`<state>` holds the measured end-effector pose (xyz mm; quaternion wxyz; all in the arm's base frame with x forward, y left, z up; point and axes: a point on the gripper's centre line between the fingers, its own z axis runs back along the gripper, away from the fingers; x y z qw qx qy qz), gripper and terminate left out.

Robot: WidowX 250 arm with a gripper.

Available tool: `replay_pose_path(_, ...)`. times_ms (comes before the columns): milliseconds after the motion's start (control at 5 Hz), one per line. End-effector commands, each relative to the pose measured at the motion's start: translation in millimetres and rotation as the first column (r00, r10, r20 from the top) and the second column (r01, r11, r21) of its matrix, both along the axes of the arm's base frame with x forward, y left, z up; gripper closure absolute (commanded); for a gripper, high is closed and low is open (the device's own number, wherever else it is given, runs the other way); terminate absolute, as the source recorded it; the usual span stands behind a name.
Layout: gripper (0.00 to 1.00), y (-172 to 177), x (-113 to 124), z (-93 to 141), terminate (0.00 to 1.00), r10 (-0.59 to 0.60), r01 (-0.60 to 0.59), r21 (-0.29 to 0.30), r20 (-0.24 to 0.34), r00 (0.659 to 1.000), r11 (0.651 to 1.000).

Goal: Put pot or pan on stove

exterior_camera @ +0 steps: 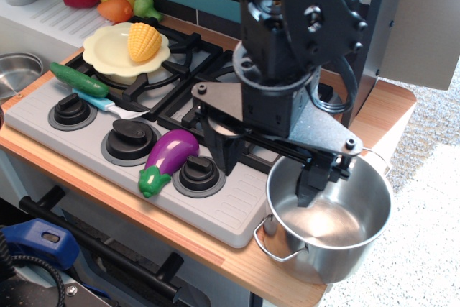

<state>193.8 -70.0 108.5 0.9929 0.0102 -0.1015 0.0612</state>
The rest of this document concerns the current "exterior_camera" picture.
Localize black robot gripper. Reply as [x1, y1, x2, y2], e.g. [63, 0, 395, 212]
[192, 44, 363, 208]

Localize stainless steel pot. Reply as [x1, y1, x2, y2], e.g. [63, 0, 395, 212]
[253, 155, 393, 285]

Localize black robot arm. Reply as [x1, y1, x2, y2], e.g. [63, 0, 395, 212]
[192, 0, 367, 207]

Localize right black stove knob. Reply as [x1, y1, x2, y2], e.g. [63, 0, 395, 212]
[172, 156, 226, 198]

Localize black stove knob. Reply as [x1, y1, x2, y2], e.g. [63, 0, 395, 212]
[101, 119, 161, 167]
[48, 93, 98, 132]
[172, 156, 226, 198]

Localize middle black stove knob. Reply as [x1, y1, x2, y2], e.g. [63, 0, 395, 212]
[101, 119, 161, 167]

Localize grey toy stove top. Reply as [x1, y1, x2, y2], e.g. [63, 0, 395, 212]
[6, 23, 277, 248]

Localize left black stove knob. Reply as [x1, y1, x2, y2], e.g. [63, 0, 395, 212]
[48, 93, 98, 132]

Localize right black burner grate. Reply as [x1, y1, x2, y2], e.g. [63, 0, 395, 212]
[157, 50, 339, 175]

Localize black burner grate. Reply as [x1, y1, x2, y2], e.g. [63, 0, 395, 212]
[67, 18, 223, 121]
[157, 50, 339, 175]

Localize purple toy eggplant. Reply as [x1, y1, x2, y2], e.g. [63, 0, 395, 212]
[138, 129, 199, 198]

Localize wooden toy kitchen counter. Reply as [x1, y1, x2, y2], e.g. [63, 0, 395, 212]
[1, 81, 416, 306]

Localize left black burner grate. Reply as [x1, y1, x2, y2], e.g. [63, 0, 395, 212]
[67, 18, 223, 121]

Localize yellow toy corn cob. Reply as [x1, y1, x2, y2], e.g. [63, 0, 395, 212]
[127, 22, 162, 63]

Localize green toy vegetable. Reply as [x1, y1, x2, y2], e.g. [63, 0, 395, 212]
[133, 0, 163, 22]

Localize cream yellow toy plate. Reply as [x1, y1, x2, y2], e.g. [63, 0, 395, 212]
[83, 22, 177, 85]

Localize orange toy carrot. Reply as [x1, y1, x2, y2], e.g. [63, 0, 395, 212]
[97, 0, 133, 23]

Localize green toy cucumber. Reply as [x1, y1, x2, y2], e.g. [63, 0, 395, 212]
[50, 62, 109, 98]

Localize blue plastic clamp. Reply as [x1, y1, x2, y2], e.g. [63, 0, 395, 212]
[1, 219, 80, 270]

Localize metal sink bowl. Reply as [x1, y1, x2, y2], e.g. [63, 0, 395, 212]
[1, 52, 43, 101]

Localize blue handled toy knife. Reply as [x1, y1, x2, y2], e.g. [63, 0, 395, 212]
[72, 88, 149, 120]

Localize black oven door handle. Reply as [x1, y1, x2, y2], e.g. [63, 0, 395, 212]
[19, 186, 184, 303]

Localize black braided cable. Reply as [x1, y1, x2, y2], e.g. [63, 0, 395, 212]
[0, 226, 67, 307]

